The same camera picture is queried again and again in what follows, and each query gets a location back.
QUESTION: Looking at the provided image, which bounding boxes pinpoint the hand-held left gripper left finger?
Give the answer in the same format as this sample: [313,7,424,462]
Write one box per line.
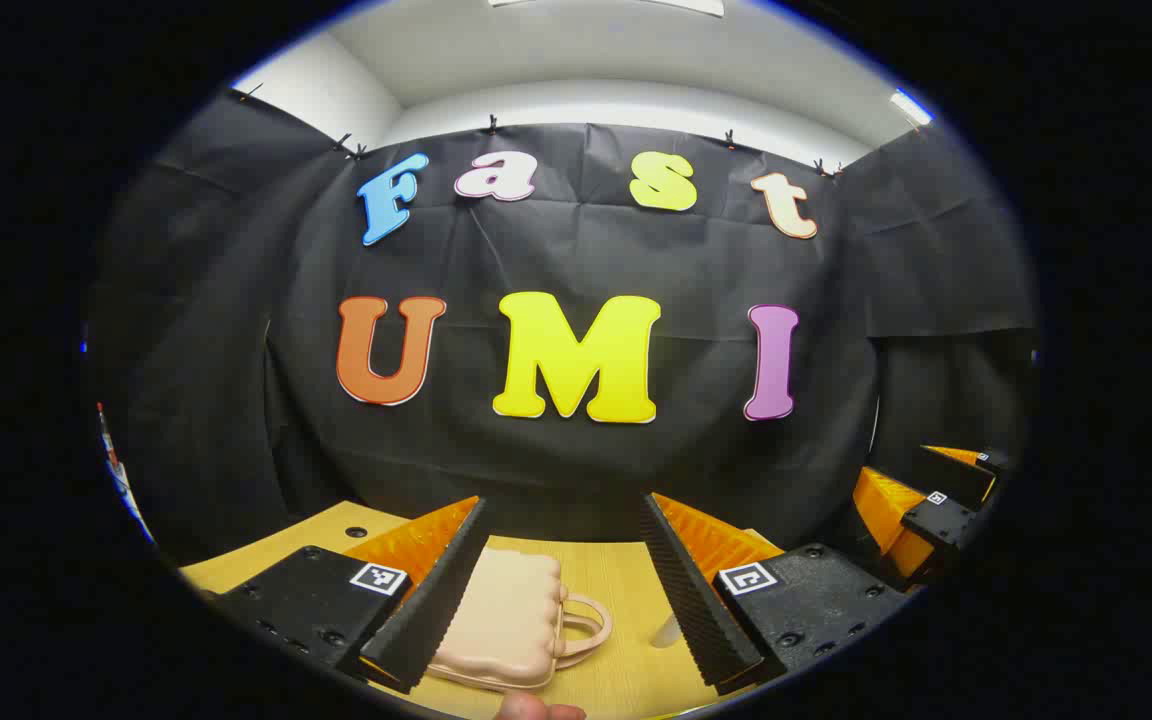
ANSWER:
[198,496,491,694]

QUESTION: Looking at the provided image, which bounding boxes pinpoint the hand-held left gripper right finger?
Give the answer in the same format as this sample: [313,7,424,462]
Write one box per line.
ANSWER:
[639,493,915,695]

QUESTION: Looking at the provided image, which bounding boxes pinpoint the pink suitcase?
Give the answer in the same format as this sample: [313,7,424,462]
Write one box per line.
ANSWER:
[426,548,614,693]

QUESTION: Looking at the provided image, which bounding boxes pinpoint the black backdrop cloth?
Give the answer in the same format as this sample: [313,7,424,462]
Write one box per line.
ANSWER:
[86,88,1037,566]

